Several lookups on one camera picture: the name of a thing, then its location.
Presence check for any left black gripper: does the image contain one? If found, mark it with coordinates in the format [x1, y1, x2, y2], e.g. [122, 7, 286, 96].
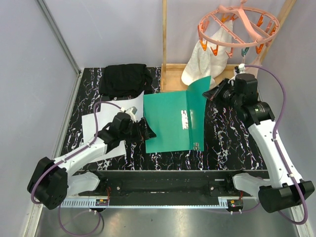
[119, 118, 156, 144]

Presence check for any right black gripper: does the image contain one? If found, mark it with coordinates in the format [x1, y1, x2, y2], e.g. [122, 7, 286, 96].
[202, 78, 242, 109]

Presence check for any green file folder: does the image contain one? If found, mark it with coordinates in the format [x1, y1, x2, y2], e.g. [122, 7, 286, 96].
[143, 76, 211, 153]

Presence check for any white paper sheet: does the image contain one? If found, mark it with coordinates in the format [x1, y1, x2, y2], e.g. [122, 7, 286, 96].
[98, 92, 144, 120]
[82, 112, 126, 163]

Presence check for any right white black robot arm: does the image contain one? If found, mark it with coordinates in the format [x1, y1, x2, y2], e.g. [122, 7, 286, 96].
[203, 73, 315, 213]

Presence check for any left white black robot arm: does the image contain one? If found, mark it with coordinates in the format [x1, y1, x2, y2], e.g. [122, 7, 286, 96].
[27, 107, 157, 210]

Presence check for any white hanging towel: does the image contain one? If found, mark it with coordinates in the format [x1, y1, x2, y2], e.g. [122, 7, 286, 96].
[181, 19, 235, 84]

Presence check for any pink hanging mesh cloth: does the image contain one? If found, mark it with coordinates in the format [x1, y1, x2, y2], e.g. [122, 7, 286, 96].
[232, 55, 262, 79]

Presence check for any black folded cloth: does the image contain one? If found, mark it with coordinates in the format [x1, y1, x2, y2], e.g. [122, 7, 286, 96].
[98, 64, 153, 99]

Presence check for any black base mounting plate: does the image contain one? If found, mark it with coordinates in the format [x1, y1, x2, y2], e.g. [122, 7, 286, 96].
[78, 170, 270, 207]

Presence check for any pink round clip hanger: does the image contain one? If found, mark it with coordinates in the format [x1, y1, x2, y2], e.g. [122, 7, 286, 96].
[197, 0, 280, 58]

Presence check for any wooden rack frame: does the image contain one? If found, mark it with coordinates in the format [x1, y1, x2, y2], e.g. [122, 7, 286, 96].
[160, 0, 296, 92]

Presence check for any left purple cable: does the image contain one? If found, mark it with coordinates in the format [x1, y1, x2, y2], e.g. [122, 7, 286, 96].
[31, 101, 124, 235]

